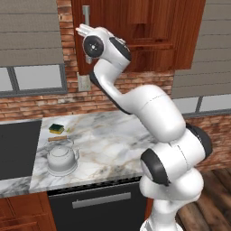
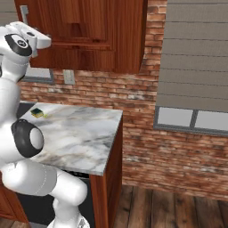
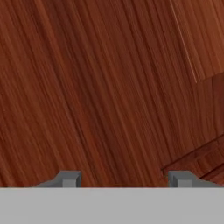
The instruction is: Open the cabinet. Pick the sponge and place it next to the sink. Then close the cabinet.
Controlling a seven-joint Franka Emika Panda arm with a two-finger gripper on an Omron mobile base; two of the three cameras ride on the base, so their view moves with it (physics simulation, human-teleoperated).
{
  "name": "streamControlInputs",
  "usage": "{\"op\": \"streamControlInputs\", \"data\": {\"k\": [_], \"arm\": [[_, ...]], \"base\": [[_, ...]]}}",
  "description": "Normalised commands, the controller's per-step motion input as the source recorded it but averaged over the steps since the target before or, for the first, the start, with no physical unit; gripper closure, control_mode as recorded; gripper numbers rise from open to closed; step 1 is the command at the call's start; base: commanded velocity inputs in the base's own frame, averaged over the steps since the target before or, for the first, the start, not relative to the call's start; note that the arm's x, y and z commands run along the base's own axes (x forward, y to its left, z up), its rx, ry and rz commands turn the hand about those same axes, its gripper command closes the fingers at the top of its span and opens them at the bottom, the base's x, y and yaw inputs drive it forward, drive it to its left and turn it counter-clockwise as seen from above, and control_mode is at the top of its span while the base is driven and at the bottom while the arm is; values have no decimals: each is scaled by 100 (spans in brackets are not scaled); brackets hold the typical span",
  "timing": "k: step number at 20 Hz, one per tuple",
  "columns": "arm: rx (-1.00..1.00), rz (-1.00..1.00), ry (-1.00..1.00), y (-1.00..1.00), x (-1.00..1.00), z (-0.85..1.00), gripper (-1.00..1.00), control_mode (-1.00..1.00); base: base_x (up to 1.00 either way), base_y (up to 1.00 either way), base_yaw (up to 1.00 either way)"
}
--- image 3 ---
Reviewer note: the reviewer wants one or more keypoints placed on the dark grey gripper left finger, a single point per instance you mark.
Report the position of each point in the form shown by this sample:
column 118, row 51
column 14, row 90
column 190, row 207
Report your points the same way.
column 69, row 178

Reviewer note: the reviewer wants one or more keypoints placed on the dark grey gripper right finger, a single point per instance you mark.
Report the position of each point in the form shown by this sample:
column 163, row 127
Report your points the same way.
column 180, row 178

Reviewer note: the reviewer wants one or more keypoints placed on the brown wooden cabinet door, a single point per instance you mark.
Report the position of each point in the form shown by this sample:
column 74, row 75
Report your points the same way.
column 204, row 160

